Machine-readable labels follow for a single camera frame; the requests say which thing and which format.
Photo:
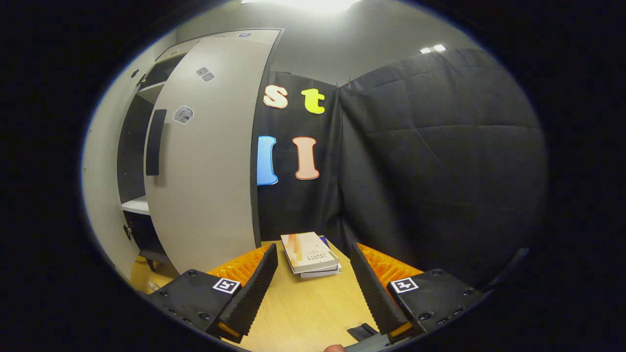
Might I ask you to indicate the black backdrop cloth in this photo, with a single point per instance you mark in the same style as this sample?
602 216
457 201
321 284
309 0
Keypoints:
440 171

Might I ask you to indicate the grey and black cabinet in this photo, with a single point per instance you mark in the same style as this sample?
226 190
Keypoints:
129 161

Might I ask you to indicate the cream book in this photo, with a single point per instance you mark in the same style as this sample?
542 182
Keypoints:
310 252

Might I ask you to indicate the large ceiling light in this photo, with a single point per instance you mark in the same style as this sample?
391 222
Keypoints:
313 5

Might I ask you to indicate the blue cover book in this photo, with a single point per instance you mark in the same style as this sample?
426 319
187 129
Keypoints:
323 274

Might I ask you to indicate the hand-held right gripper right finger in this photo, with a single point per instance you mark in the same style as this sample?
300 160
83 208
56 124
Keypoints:
374 293

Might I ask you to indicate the white cabinet shelf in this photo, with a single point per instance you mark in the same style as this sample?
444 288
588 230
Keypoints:
136 205

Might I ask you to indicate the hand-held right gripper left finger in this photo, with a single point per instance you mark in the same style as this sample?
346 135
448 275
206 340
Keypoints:
254 293

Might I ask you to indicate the small ceiling spot lights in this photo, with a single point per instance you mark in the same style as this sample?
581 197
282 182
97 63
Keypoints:
433 49

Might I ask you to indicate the grey cabinet shelf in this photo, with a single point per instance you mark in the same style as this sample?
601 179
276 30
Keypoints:
149 92

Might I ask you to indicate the grey cabinet door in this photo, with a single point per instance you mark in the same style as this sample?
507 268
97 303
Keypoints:
210 186
100 186

